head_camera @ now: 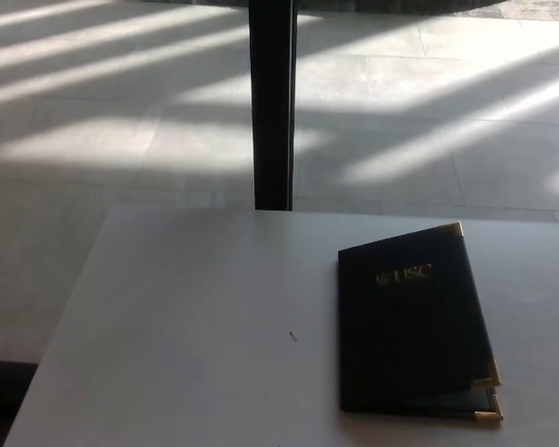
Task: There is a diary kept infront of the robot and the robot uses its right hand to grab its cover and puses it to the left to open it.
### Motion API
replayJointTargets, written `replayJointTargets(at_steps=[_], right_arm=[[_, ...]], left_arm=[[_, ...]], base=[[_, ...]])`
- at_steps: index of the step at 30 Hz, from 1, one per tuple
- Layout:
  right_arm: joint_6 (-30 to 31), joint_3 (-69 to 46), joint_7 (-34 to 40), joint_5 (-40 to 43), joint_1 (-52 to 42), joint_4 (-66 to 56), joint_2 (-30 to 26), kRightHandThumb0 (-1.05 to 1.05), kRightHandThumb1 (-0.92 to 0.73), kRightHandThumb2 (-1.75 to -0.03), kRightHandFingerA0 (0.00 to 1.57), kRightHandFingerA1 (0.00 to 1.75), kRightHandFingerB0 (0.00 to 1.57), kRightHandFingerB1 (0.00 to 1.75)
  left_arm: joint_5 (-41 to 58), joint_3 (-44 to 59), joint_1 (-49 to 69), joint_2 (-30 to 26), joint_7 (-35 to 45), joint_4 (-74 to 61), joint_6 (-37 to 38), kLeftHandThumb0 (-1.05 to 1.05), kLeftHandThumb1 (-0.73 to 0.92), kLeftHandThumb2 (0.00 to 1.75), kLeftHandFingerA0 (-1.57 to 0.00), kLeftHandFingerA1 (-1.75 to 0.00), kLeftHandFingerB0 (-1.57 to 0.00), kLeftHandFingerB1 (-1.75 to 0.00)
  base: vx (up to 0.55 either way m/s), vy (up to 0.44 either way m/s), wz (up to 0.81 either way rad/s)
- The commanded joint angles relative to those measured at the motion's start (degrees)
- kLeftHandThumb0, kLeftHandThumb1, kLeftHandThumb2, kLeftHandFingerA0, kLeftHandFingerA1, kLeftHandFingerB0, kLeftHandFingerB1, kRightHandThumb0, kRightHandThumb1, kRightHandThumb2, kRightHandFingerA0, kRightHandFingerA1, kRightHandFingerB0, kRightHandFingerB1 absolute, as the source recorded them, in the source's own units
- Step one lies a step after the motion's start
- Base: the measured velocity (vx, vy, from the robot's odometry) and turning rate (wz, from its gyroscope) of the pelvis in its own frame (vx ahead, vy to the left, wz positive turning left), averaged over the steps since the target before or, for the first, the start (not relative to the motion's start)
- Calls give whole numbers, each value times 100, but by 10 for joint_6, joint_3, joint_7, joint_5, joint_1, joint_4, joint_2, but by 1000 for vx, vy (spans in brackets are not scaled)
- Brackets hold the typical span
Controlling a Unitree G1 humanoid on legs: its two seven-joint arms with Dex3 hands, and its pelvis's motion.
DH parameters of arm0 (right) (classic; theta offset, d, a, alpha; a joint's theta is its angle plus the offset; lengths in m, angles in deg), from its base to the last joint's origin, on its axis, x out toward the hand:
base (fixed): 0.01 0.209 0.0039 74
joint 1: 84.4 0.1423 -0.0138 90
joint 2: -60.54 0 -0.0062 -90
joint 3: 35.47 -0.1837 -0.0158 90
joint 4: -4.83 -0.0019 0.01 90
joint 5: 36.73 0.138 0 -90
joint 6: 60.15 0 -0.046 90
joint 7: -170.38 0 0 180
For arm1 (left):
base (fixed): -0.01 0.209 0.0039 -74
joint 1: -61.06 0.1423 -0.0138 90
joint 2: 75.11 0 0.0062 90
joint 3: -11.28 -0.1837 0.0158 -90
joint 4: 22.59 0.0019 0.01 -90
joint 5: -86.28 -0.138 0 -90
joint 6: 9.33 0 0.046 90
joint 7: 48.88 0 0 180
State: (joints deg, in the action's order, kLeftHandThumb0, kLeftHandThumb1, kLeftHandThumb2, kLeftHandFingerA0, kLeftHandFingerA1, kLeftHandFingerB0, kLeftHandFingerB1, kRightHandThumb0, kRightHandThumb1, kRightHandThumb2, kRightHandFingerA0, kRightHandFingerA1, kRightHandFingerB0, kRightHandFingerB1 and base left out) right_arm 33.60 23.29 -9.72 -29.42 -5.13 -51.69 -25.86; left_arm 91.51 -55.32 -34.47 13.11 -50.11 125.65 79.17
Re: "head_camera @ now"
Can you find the black vertical pillar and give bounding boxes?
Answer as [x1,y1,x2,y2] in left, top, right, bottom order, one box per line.
[248,0,300,212]

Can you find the black USC diary gold corners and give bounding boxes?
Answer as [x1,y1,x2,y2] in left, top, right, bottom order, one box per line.
[337,222,503,425]

